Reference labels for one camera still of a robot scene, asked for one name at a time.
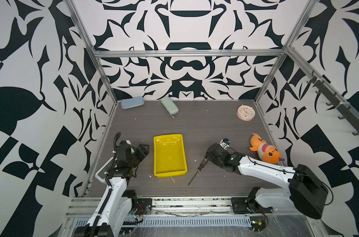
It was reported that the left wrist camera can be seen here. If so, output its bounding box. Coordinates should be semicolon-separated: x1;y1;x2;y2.
117;140;131;150

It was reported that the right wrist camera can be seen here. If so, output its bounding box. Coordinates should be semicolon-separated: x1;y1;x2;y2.
220;138;230;150

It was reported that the black yellow screwdriver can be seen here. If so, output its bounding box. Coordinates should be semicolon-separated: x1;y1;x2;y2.
188;158;208;185

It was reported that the yellow plastic bin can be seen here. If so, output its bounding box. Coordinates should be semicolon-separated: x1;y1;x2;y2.
153;134;187;178

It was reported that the white cable duct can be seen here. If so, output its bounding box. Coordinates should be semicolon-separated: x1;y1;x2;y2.
74;215;253;229

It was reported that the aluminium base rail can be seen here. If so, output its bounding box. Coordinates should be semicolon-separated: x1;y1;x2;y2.
65;196;235;218

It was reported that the blue glasses case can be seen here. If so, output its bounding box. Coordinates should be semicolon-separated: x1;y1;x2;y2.
120;96;145;109

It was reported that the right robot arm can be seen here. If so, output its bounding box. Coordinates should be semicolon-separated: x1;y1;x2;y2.
205;143;331;219

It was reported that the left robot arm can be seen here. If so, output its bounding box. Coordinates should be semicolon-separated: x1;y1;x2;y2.
73;132;149;237

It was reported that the orange fish plush toy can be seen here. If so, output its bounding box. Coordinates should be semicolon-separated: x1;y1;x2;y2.
249;133;285;164

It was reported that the white digital timer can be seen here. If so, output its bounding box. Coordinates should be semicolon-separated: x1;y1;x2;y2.
95;157;113;184

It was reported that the green glasses case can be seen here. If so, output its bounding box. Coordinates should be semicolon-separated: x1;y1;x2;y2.
160;97;179;118

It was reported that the black wall hook rack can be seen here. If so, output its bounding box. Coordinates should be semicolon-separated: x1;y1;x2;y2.
307;72;359;136

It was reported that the pink round clock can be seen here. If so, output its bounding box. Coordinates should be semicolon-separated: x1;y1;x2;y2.
237;105;256;121

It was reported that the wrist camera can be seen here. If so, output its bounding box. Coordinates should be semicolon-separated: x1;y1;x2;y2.
117;140;131;150
220;138;230;150

